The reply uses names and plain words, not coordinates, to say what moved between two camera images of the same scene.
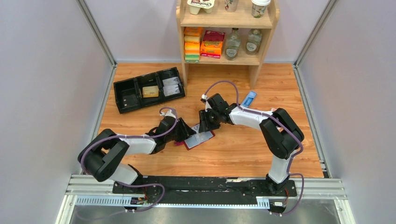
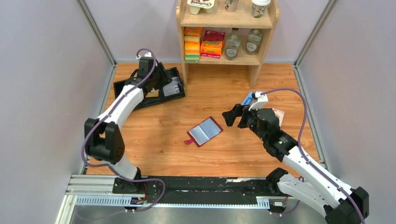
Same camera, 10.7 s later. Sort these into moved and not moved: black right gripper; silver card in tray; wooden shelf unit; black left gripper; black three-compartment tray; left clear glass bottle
Moved: black left gripper; black right gripper
Not moved: wooden shelf unit; left clear glass bottle; silver card in tray; black three-compartment tray
